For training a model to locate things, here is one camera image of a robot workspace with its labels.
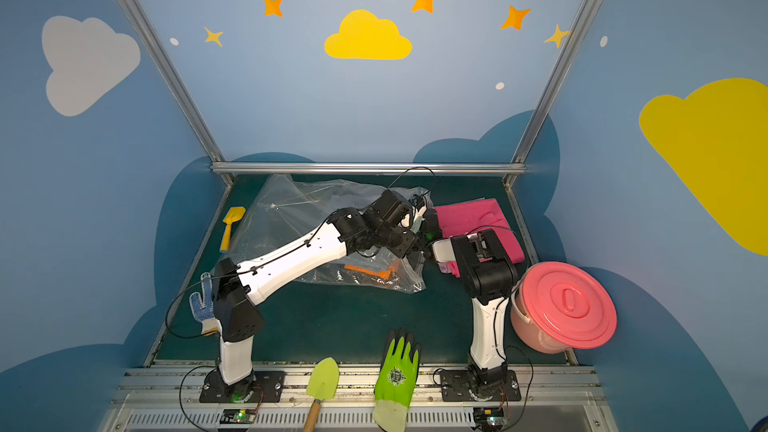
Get pink trousers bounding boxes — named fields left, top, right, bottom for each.
left=435, top=199, right=525, bottom=264

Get clear plastic vacuum bag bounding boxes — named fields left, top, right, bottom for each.
left=211, top=174, right=434, bottom=305

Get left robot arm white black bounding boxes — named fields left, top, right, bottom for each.
left=213, top=204, right=427, bottom=386

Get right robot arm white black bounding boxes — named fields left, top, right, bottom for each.
left=420, top=209, right=520, bottom=397

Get pink bucket with lid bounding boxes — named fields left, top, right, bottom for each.
left=510, top=261, right=618, bottom=354

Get yellow toy shovel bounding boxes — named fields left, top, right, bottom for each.
left=219, top=206, right=246, bottom=252

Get green black work glove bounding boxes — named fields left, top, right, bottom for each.
left=373, top=330, right=420, bottom=432

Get green garden trowel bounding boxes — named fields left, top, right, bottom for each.
left=303, top=357, right=340, bottom=432

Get right controller board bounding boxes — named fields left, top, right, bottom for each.
left=472, top=408, right=508, bottom=432

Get controller board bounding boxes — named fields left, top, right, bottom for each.
left=472, top=408, right=508, bottom=432
left=219, top=409, right=258, bottom=426

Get blue dotted white glove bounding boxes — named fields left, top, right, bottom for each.
left=189, top=272, right=218, bottom=336

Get left controller board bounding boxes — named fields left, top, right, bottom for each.
left=219, top=409, right=258, bottom=426

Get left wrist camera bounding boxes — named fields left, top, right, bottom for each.
left=371, top=189, right=414, bottom=227

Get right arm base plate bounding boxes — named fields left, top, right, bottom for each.
left=433, top=368, right=522, bottom=402

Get aluminium frame rail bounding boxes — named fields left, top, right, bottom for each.
left=211, top=162, right=526, bottom=175

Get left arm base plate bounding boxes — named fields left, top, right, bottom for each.
left=199, top=368, right=285, bottom=404

